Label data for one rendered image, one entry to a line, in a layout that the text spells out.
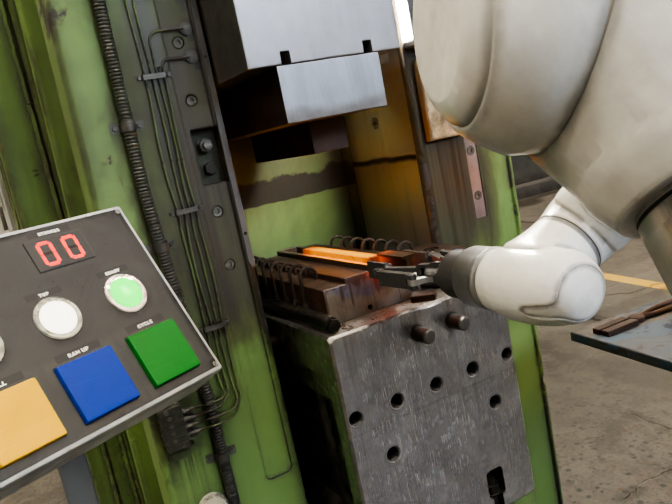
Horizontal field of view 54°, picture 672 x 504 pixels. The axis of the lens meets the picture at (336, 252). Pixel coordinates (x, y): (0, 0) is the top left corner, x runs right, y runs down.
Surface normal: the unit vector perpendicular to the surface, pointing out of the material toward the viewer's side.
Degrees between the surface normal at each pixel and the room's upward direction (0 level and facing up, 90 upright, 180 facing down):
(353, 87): 90
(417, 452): 90
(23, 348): 60
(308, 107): 90
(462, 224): 90
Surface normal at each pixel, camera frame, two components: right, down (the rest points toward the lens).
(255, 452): 0.47, 0.06
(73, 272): 0.58, -0.53
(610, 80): -0.65, 0.35
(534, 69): -0.32, 0.56
